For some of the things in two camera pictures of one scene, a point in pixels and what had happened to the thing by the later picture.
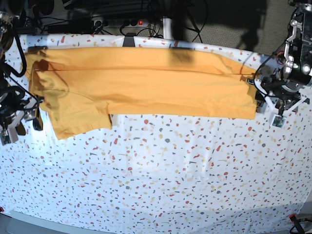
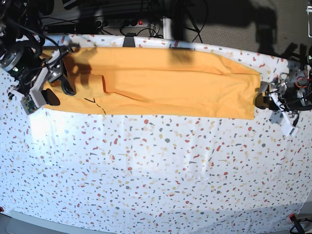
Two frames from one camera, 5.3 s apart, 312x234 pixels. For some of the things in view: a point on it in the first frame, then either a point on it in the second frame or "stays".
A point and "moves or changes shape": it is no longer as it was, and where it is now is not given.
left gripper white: (10, 135) to (38, 95)
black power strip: (119, 23) stays
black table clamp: (128, 40) stays
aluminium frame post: (167, 28) stays
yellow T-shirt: (79, 89) moves or changes shape
